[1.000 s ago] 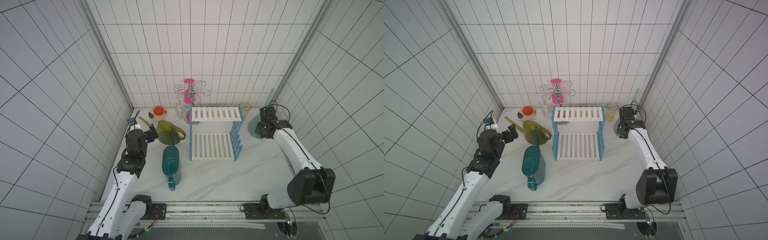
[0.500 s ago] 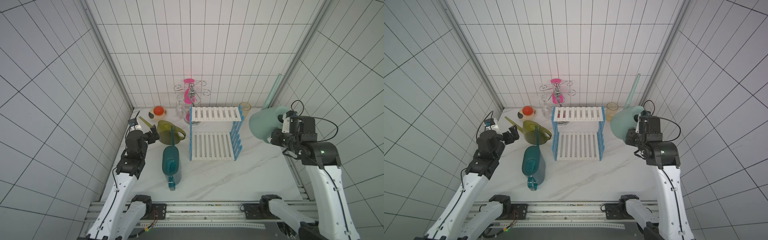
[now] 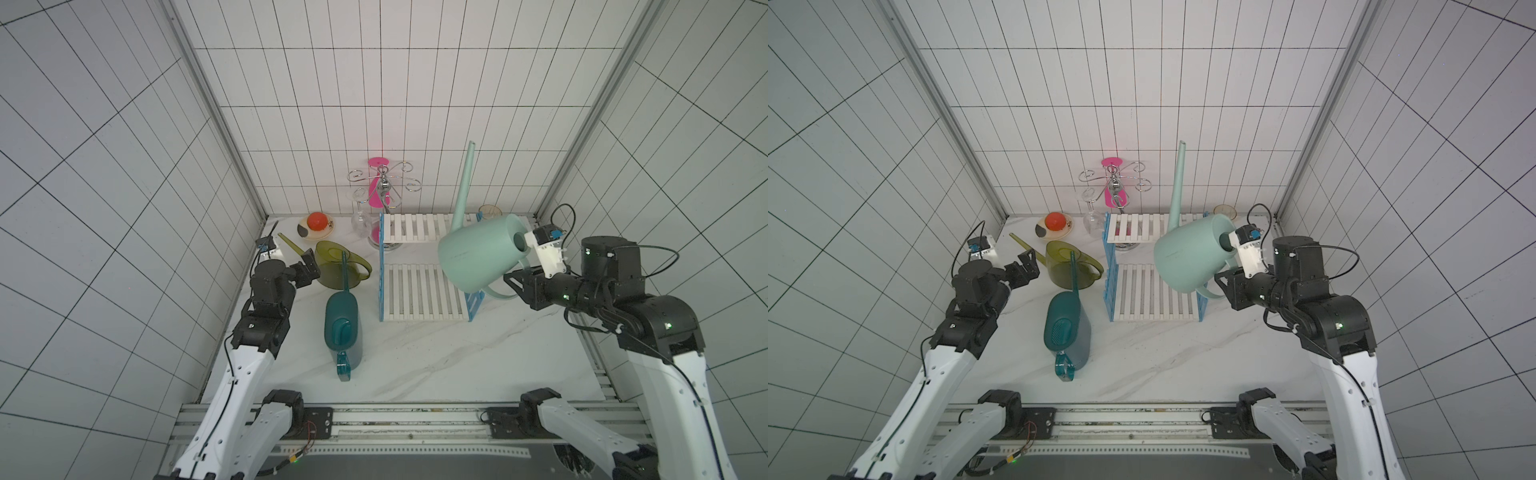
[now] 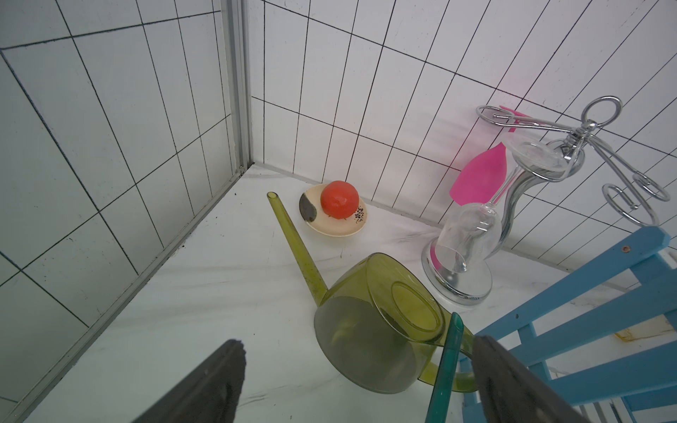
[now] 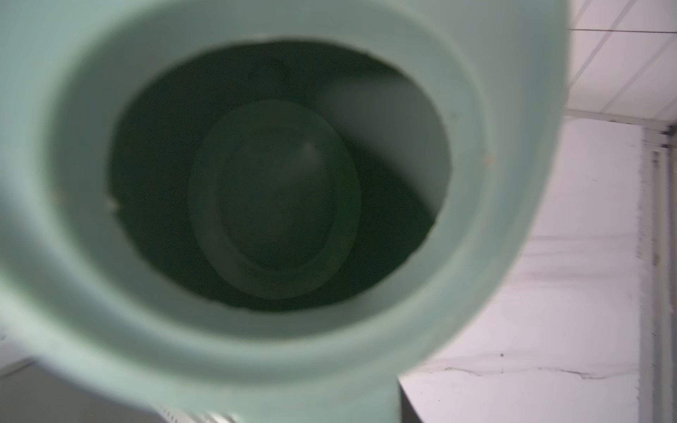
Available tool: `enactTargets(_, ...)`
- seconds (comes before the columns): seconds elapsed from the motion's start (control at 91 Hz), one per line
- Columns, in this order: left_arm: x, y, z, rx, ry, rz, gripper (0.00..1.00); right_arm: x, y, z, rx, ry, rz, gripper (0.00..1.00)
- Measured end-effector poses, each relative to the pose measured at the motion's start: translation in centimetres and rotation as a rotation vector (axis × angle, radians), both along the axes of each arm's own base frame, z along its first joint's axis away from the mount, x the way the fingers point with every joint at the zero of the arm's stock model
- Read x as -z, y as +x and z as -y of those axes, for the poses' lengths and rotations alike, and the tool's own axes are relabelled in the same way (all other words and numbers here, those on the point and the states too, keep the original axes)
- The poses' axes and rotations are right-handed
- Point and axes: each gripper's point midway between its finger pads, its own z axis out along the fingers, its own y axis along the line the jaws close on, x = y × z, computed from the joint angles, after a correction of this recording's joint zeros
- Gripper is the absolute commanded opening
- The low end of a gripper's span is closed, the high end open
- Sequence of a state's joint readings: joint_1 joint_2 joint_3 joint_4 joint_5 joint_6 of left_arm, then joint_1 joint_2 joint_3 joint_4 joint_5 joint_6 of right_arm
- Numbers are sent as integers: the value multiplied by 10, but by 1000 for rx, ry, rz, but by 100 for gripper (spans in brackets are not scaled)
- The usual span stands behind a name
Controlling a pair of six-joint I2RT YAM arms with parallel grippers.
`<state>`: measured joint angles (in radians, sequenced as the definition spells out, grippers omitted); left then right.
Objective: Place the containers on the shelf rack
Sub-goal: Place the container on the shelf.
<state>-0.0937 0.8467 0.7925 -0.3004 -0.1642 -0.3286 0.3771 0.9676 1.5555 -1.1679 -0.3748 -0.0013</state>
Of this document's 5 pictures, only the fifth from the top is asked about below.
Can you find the mint green watering can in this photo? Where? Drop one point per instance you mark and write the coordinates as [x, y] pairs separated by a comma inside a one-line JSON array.
[[267, 209]]

